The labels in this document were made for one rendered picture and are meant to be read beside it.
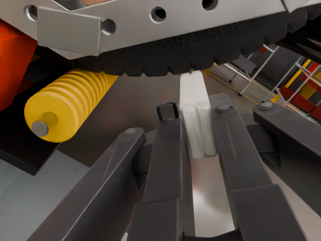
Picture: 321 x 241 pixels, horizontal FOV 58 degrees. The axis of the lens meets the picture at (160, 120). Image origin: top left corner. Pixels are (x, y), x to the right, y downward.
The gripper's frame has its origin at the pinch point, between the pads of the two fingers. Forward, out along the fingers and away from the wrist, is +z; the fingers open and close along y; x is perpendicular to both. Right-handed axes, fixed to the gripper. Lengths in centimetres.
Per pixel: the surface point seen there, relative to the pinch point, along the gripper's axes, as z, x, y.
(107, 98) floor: 138, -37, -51
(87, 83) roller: 16.9, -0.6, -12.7
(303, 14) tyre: 17.6, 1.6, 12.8
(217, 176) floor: 124, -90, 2
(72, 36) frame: 9.0, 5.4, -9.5
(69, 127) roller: 10.1, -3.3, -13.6
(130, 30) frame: 9.3, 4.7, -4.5
